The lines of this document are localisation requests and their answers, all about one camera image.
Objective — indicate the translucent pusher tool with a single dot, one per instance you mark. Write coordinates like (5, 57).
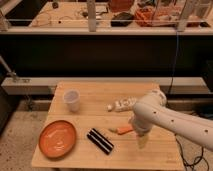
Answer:
(142, 140)

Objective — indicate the white plastic bottle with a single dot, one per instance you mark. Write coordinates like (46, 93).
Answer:
(122, 105)

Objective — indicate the black pouch on bench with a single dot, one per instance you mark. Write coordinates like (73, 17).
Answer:
(122, 19)

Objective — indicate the metal clamp bracket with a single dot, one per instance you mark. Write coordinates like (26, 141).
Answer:
(12, 74)

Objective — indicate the orange crate on bench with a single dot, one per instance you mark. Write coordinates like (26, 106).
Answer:
(149, 17)

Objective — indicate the orange plate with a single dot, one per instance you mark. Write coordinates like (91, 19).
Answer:
(57, 139)

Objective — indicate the orange carrot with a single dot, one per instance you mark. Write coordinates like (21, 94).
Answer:
(121, 130)

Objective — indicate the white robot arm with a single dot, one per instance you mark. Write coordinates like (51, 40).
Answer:
(151, 110)

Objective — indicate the translucent plastic cup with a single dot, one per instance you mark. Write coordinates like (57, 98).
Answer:
(72, 100)

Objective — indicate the black striped eraser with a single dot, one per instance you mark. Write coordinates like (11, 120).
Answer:
(100, 141)

